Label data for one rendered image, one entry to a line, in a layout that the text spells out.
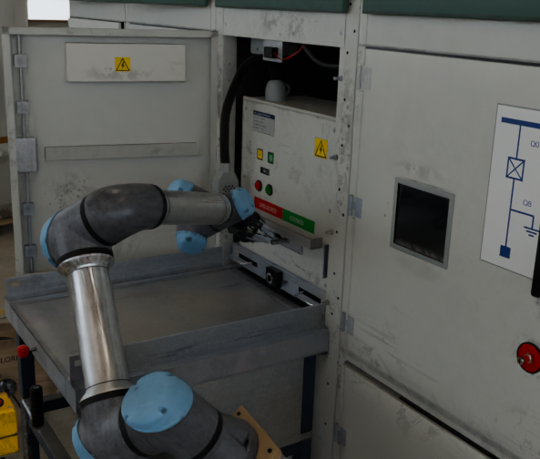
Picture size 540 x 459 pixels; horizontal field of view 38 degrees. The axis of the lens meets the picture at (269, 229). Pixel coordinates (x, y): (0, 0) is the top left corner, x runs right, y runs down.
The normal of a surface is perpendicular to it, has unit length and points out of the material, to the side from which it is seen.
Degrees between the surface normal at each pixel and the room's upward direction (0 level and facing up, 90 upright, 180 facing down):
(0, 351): 90
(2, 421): 90
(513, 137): 90
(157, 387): 38
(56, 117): 90
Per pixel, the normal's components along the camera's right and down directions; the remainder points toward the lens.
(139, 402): -0.49, -0.68
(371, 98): -0.85, 0.12
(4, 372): 0.48, 0.26
